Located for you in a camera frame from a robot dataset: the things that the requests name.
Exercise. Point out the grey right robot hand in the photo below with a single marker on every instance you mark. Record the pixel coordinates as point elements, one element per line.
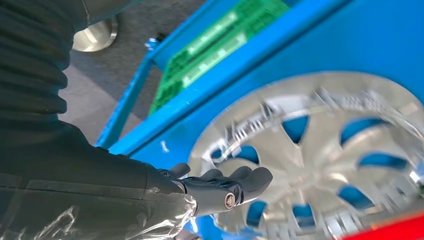
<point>82,198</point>

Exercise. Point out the chrome stanchion post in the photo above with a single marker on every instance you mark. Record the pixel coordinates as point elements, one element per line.
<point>96,34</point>

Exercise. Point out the green plastic crate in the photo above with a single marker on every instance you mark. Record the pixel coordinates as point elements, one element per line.
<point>215,61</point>
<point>212,33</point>

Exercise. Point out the blue metal shelf rack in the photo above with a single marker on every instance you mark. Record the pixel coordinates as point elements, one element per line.
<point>331,43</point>

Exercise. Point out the red barrier belt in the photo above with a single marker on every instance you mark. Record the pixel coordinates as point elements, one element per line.
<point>397,230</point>

